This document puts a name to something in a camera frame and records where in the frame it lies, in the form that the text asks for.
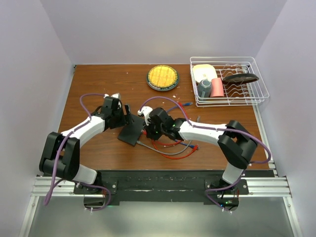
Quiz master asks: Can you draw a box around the cream plate in rack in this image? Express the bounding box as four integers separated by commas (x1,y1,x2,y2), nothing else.
193,64,218,84

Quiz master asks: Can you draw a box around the black network switch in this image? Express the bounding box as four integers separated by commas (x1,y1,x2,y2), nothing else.
118,114,144,147

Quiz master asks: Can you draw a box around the white wire dish rack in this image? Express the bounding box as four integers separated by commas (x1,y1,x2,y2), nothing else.
190,56,270,107

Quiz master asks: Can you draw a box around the pink cup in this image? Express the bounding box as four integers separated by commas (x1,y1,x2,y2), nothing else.
210,78,224,97

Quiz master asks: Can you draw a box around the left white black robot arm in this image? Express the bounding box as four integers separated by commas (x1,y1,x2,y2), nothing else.
39,94,133,195

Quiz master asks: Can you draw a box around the grey mug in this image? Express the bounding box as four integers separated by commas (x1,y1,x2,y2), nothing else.
197,79,212,98

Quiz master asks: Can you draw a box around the yellow round plate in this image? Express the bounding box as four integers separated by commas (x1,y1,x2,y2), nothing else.
146,65,179,91

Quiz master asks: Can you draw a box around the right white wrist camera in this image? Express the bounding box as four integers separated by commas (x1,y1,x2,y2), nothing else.
137,106,153,125

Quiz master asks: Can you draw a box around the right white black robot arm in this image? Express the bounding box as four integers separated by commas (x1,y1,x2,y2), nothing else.
138,106,258,194

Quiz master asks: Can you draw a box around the dark brown plate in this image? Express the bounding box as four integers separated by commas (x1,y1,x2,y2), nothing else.
223,73,259,84

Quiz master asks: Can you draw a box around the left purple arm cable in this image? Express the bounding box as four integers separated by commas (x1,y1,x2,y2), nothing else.
43,93,111,212

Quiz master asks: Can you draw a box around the grey ethernet cable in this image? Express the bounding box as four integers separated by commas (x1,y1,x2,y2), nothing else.
137,115,201,156

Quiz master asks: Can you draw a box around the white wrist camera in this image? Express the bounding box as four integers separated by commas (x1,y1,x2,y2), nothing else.
103,93,122,109
137,106,153,125

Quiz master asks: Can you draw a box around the long red ethernet cable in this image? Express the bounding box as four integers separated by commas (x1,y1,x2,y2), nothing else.
152,140,200,160

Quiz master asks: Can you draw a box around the aluminium frame rail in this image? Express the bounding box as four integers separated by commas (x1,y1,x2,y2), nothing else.
18,158,303,237

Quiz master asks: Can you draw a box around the blue ethernet cable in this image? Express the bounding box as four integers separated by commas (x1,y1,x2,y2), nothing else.
165,101,196,149

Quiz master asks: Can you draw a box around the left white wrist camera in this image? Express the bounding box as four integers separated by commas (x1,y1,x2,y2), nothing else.
103,93,122,109

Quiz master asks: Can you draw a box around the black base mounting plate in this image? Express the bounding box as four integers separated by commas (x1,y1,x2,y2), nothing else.
73,170,249,207

